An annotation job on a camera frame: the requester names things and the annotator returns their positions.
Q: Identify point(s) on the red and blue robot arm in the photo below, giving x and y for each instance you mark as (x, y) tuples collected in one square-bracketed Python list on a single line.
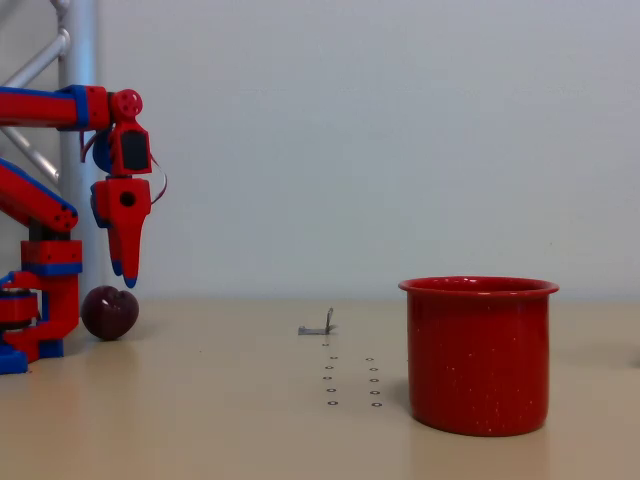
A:
[(40, 107)]

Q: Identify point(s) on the red enamel mug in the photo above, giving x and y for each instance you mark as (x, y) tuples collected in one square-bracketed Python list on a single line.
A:
[(477, 360)]

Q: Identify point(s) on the small bent metal clip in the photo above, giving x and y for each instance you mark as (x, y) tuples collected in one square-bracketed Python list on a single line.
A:
[(315, 330)]

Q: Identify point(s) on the dark purple plum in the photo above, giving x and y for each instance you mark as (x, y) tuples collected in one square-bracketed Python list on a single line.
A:
[(110, 315)]

